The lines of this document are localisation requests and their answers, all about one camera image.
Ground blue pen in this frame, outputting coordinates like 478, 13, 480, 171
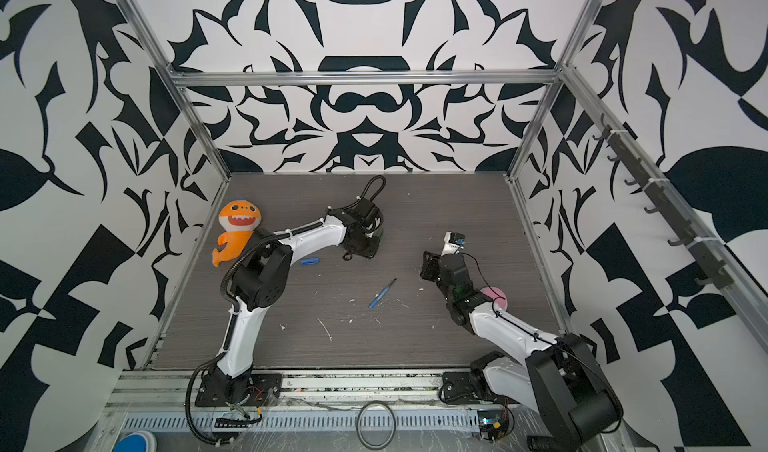
368, 278, 397, 309

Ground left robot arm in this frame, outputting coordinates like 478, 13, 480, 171
184, 186, 384, 447

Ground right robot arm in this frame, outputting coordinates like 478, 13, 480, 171
420, 252, 624, 451

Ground pink round button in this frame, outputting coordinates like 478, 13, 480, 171
481, 287, 508, 310

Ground orange shark plush toy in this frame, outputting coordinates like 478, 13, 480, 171
212, 200, 262, 267

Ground green lit circuit board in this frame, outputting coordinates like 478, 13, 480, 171
478, 409, 516, 443

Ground black device bottom right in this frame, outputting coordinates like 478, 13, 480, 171
526, 435, 560, 452

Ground blue round button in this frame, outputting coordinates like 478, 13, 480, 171
112, 431, 157, 452

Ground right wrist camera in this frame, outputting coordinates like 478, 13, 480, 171
441, 232, 466, 256

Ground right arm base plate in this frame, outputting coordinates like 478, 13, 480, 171
438, 371, 518, 405

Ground white slotted cable duct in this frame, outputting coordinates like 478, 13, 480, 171
122, 409, 481, 434

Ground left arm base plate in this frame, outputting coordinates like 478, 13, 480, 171
194, 371, 283, 408

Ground black cable loop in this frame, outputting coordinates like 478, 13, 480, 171
355, 401, 398, 451

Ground wall hook rail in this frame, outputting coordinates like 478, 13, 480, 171
594, 123, 736, 290

